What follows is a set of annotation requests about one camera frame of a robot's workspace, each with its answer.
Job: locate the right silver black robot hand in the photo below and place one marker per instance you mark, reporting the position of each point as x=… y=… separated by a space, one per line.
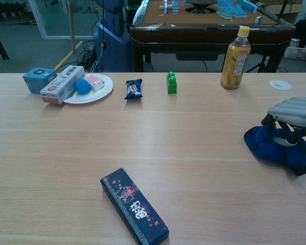
x=293 y=109

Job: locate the blue cloth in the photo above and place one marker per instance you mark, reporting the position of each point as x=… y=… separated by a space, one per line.
x=273 y=150

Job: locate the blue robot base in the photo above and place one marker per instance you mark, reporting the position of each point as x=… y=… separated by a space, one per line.
x=112 y=43

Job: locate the black tripod stand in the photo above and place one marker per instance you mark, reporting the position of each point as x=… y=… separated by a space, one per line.
x=260 y=65

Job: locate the white plastic basket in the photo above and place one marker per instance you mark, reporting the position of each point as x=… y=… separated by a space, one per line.
x=295 y=53

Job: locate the yellow tea bottle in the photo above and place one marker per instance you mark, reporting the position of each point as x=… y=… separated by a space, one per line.
x=234 y=63

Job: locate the white blue mahjong tile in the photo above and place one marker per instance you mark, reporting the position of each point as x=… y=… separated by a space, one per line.
x=258 y=19

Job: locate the green toy block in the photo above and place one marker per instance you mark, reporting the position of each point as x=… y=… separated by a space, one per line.
x=172 y=84

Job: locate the brown mahjong table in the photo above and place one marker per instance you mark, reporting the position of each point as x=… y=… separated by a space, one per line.
x=193 y=33

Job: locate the blue cookie packet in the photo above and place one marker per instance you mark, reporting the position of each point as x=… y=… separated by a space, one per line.
x=133 y=89

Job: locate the dark blue long box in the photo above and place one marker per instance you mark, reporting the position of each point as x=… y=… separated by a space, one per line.
x=133 y=206

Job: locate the white paper plate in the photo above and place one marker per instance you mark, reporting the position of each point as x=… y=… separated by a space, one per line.
x=99 y=93

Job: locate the pink white small box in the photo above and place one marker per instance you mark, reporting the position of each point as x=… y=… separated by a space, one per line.
x=96 y=82

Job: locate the blue ball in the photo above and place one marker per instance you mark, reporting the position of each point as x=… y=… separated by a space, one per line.
x=81 y=86

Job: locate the white red toothpaste box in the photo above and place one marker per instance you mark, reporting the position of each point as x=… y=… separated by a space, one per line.
x=60 y=86

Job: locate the wooden pole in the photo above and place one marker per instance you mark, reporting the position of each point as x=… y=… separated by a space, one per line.
x=72 y=25

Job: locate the light blue square box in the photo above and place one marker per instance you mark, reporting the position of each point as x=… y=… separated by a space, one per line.
x=38 y=79

